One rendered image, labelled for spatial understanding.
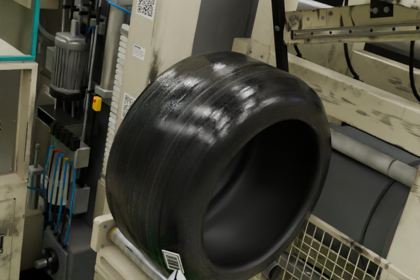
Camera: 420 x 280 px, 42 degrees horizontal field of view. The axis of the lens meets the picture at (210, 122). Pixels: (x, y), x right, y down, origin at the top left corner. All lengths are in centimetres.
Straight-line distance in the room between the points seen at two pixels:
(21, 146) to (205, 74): 73
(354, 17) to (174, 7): 46
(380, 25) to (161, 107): 59
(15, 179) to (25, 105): 23
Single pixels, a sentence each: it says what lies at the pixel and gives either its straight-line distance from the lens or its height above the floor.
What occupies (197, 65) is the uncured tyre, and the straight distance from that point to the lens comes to 124.
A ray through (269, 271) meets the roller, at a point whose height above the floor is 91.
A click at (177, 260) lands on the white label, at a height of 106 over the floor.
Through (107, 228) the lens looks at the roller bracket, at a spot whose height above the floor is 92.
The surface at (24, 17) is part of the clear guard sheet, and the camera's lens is 161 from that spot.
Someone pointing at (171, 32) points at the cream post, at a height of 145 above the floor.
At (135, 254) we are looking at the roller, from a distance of 145.
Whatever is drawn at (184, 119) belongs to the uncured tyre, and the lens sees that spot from 112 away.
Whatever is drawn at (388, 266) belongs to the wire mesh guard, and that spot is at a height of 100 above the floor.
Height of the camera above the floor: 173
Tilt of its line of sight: 20 degrees down
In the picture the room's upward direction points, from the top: 12 degrees clockwise
